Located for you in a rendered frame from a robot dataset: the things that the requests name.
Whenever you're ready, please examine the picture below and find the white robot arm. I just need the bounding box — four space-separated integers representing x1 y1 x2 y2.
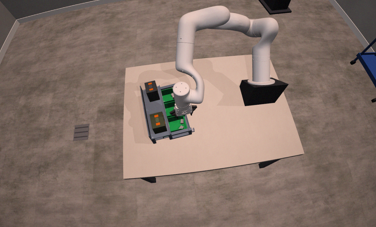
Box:
172 6 279 109

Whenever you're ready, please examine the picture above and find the green bin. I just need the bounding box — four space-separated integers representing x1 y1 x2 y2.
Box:
167 116 187 132
161 88 175 103
164 101 175 118

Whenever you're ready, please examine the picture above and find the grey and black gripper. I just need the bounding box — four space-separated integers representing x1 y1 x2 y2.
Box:
170 103 197 119

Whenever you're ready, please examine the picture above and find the grey metal shelf rack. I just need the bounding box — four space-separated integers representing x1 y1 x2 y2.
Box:
140 84 195 144

